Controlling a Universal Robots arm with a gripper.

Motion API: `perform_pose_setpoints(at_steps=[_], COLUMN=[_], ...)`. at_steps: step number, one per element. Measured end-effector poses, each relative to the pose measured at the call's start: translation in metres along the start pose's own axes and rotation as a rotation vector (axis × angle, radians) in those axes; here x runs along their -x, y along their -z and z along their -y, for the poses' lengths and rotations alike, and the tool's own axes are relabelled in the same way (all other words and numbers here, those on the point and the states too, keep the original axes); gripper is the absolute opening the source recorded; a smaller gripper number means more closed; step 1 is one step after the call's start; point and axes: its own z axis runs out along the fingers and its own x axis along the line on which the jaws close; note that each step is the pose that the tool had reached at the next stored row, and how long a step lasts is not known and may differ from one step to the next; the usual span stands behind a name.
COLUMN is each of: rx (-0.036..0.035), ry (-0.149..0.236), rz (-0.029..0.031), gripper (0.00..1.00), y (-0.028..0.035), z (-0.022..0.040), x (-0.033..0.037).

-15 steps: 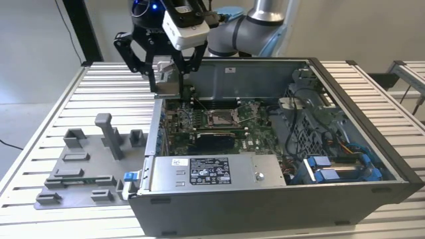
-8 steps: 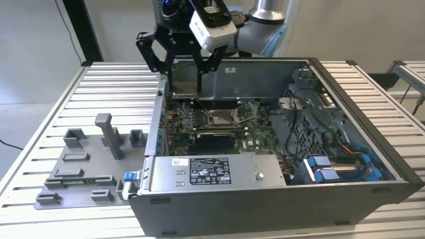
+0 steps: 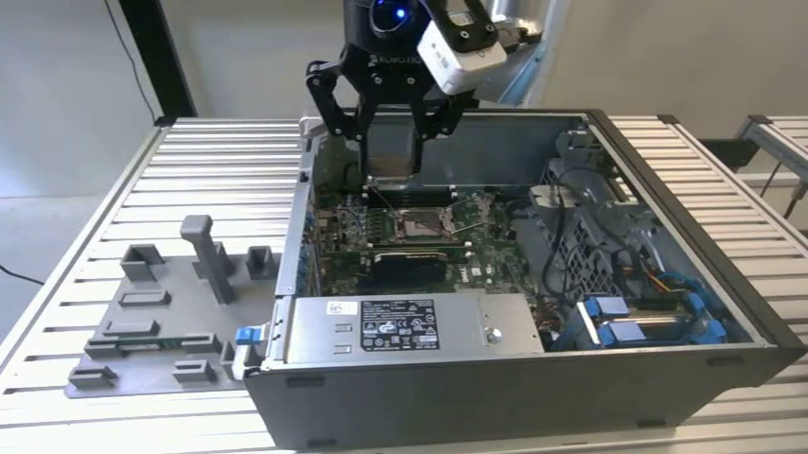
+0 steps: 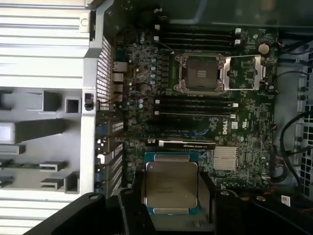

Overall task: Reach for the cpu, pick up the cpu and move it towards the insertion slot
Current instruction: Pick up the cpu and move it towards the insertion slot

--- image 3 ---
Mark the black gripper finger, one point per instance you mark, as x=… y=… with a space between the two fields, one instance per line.
x=324 y=104
x=435 y=120

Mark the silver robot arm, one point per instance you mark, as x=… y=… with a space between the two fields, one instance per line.
x=511 y=9

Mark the black RAM slot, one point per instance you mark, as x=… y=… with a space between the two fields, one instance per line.
x=410 y=188
x=417 y=243
x=410 y=194

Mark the metal CPU socket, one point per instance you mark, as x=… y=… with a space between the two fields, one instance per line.
x=422 y=227

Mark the thin metal locking lever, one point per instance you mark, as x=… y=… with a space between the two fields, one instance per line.
x=383 y=197

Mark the green motherboard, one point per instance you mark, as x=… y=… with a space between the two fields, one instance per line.
x=491 y=236

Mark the black graphics card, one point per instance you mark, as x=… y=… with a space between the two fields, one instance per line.
x=410 y=265

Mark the grey perforated disk bay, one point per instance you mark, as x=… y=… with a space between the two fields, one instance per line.
x=586 y=265

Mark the black box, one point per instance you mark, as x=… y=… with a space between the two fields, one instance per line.
x=725 y=153

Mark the blue disk carrier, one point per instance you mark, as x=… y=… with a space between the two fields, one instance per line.
x=602 y=306
x=621 y=332

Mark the silver power supply unit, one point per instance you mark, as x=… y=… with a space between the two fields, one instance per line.
x=315 y=331

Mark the grey plastic parts rack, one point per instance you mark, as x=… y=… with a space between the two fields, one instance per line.
x=176 y=302

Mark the blue plastic latch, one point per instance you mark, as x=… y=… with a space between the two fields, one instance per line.
x=246 y=336

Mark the green RAM stick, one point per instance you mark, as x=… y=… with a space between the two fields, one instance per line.
x=148 y=344

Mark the black open PC case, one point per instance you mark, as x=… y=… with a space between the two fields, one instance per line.
x=505 y=402

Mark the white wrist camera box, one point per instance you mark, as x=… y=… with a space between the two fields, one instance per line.
x=463 y=71

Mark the black camera bracket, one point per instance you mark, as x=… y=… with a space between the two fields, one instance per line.
x=463 y=28

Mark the black vertical post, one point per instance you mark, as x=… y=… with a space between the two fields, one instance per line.
x=158 y=57

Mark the aluminium frame side table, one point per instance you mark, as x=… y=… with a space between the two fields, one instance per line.
x=776 y=137

